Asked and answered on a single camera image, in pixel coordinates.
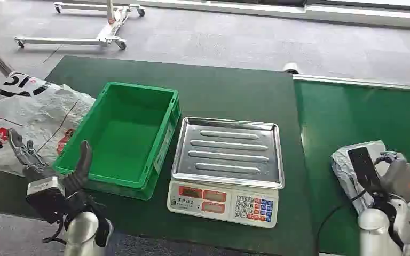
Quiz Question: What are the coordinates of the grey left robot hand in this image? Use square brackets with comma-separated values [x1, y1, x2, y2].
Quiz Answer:
[7, 128, 93, 199]

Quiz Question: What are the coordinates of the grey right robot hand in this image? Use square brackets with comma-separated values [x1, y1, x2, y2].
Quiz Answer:
[374, 151, 410, 203]

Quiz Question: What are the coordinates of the grey plastic parcel bag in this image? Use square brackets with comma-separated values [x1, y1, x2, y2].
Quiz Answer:
[330, 140, 410, 256]

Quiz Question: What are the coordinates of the green plastic crate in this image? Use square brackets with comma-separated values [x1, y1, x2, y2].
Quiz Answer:
[53, 82, 182, 202]

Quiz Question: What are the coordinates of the green conveyor belt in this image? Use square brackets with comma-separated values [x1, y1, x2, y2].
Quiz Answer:
[293, 79, 410, 256]

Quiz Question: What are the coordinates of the white printed plastic parcel bag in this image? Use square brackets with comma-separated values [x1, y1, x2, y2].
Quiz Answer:
[0, 71, 97, 177]

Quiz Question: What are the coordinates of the white electronic scale steel tray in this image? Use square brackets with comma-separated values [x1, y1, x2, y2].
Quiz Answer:
[167, 117, 286, 229]

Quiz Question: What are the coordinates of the white conveyor roller end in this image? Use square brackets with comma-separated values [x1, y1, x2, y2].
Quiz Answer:
[283, 62, 300, 75]

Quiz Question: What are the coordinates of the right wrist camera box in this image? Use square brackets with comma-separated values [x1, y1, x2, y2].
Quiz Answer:
[347, 146, 383, 194]

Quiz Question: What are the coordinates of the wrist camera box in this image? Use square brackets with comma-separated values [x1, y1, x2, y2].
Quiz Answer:
[347, 146, 383, 194]
[25, 175, 68, 225]

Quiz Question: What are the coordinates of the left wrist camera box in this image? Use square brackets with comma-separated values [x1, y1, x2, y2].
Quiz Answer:
[25, 175, 68, 225]

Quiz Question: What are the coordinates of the black cable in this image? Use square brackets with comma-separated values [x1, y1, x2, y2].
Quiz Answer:
[316, 189, 368, 256]

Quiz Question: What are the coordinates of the aluminium conveyor side rail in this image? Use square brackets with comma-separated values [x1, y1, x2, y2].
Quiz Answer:
[293, 74, 410, 92]

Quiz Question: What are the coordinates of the white wheeled floor frame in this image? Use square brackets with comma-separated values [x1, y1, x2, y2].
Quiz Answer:
[13, 0, 146, 50]

